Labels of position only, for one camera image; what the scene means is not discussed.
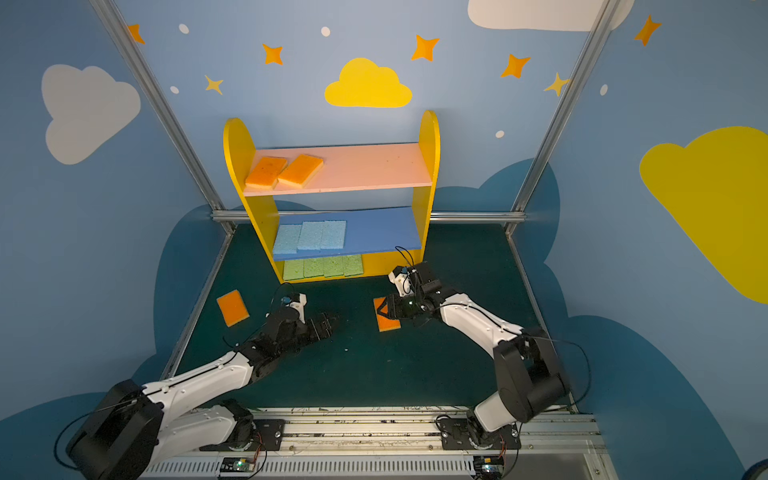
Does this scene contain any orange sponge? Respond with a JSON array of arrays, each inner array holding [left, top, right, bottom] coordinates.
[[278, 154, 324, 188], [217, 290, 250, 327], [373, 297, 401, 333], [245, 156, 288, 190]]

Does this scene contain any green sponge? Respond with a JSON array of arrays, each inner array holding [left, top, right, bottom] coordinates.
[[341, 255, 364, 277], [303, 258, 325, 278], [283, 259, 305, 282], [322, 257, 345, 278]]

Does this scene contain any blue sponge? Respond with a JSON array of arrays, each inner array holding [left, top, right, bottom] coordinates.
[[272, 224, 302, 255], [320, 220, 347, 250], [297, 221, 325, 251]]

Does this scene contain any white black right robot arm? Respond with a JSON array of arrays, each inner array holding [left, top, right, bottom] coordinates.
[[377, 262, 570, 433]]

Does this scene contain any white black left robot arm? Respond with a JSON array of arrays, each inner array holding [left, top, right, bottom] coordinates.
[[64, 306, 337, 479]]

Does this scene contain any yellow wooden shelf unit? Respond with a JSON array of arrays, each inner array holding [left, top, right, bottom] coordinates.
[[223, 110, 441, 281]]

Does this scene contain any left green circuit board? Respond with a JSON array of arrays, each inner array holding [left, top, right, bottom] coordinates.
[[218, 457, 257, 478]]

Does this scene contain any green circuit board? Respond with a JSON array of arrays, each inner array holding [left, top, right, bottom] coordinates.
[[218, 457, 257, 478], [473, 456, 505, 480]]

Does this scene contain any right green circuit board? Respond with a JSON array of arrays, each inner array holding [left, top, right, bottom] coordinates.
[[473, 456, 505, 480]]

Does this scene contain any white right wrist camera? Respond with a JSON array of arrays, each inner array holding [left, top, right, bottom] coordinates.
[[388, 266, 413, 297]]

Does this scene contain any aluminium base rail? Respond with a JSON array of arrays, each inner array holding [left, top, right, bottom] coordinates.
[[139, 406, 618, 479]]

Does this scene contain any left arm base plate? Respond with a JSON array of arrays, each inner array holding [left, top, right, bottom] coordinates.
[[199, 419, 286, 452]]

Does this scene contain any aluminium frame crossbar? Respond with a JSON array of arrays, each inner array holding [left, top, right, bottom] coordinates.
[[211, 207, 526, 224]]

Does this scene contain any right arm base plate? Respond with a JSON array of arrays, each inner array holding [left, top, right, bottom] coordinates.
[[435, 414, 521, 450]]

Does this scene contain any aluminium frame post right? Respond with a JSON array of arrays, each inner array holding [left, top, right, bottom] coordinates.
[[504, 0, 621, 240]]

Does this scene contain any aluminium frame post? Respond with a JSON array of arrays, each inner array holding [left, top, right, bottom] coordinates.
[[89, 0, 225, 214], [504, 0, 621, 240]]

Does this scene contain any aluminium frame post left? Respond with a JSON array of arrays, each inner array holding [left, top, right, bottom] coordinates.
[[89, 0, 225, 214]]

